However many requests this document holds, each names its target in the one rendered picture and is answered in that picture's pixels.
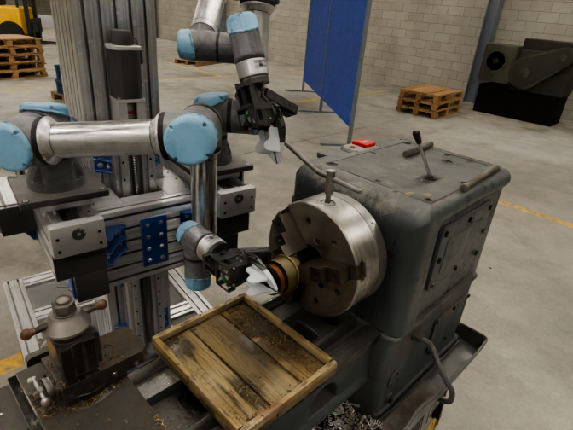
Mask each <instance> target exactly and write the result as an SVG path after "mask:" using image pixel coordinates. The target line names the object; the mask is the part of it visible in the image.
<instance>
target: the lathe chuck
mask: <svg viewBox="0 0 573 430"><path fill-rule="evenodd" d="M325 198H326V195H313V196H311V197H308V198H305V199H302V200H298V201H295V202H293V203H290V204H288V205H287V206H288V208H289V210H290V212H291V214H292V216H293V218H294V220H295V222H296V224H297V226H298V228H299V230H300V232H301V234H302V236H303V238H304V240H305V243H306V244H310V246H308V247H307V248H305V249H304V250H303V251H301V252H299V253H296V254H293V255H292V256H290V257H294V258H296V259H298V260H299V262H300V263H301V264H302V263H303V262H304V261H305V262H307V261H309V260H311V259H313V258H315V257H319V256H321V257H322V258H325V259H331V260H335V261H338V262H341V263H345V264H351V265H354V266H358V265H360V262H361V261H362V263H363V278H362V280H357V281H356V280H352V279H351V280H349V281H348V282H346V283H344V284H343V285H341V286H340V285H337V284H334V283H331V282H323V283H322V284H319V283H316V282H309V283H307V284H306V285H305V288H304V291H303V293H302V295H301V297H300V300H299V302H298V304H299V305H300V306H302V307H303V308H304V309H305V310H307V311H309V312H311V313H313V314H315V315H317V316H321V317H336V316H338V315H340V314H342V313H344V312H345V311H347V310H349V309H350V308H351V307H352V306H354V305H356V303H357V302H358V301H359V302H361V301H362V300H364V299H365V298H366V297H367V296H368V295H369V294H370V293H371V292H372V291H373V289H374V287H375V285H376V282H377V281H378V277H379V252H378V248H377V245H376V241H375V240H374V237H373V233H372V231H371V230H370V228H369V227H368V224H367V223H366V221H365V220H364V219H363V217H362V216H361V215H360V213H359V212H358V211H357V210H356V209H355V208H354V207H352V206H351V205H350V204H348V203H347V202H345V201H344V200H341V199H339V198H338V197H335V196H332V195H331V201H332V202H333V203H334V204H333V205H331V206H329V205H325V204H323V203H321V202H322V201H323V200H325ZM276 236H278V234H277V232H276V229H275V226H274V225H273V223H272V224H271V228H270V232H269V247H270V248H271V251H272V260H273V259H275V255H274V253H273V251H274V250H275V249H276V248H278V247H277V246H276V244H275V241H274V239H273V238H275V237H276ZM359 302H358V303H359ZM358 303H357V304H358Z"/></svg>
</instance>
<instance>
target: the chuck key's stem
mask: <svg viewBox="0 0 573 430"><path fill-rule="evenodd" d="M335 176H336V171H335V170H334V169H328V170H327V177H326V185H325V192H324V193H325V195H326V198H325V203H326V204H330V203H331V195H332V194H333V189H334V182H332V178H333V177H335Z"/></svg>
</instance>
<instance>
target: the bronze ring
mask: <svg viewBox="0 0 573 430"><path fill-rule="evenodd" d="M298 265H301V263H300V262H299V260H298V259H296V258H294V257H289V256H287V255H285V254H280V255H278V256H276V257H275V259H273V260H271V261H269V262H268V263H267V264H266V265H265V266H266V267H267V270H268V271H269V272H270V274H271V275H272V277H273V278H274V280H275V283H276V285H277V287H278V290H277V291H278V293H273V294H270V295H277V294H279V293H285V292H287V291H288V290H294V289H296V288H297V287H298V286H299V284H300V272H299V269H298Z"/></svg>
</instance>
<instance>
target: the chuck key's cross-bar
mask: <svg viewBox="0 0 573 430"><path fill-rule="evenodd" d="M284 145H285V146H286V147H287V148H288V149H290V150H291V151H292V152H293V153H294V154H295V155H296V156H298V157H299V158H300V159H301V160H302V161H303V162H304V163H305V164H306V165H307V166H308V167H309V168H310V169H311V170H312V171H314V172H315V173H316V174H317V175H319V176H321V177H324V178H326V177H327V174H326V173H325V172H323V171H320V170H319V169H317V168H316V167H315V166H314V165H313V164H312V163H310V162H309V161H308V160H307V159H306V158H305V157H304V156H303V155H301V153H299V151H297V150H296V149H295V148H294V147H293V146H292V145H291V144H290V143H288V142H287V141H285V142H284ZM332 182H334V183H336V184H338V185H340V186H342V187H344V188H346V189H349V190H351V191H353V192H355V193H357V194H359V195H360V194H361V193H362V190H361V189H359V188H357V187H354V186H352V185H350V184H348V183H346V182H343V181H341V180H339V179H337V178H336V177H333V178H332Z"/></svg>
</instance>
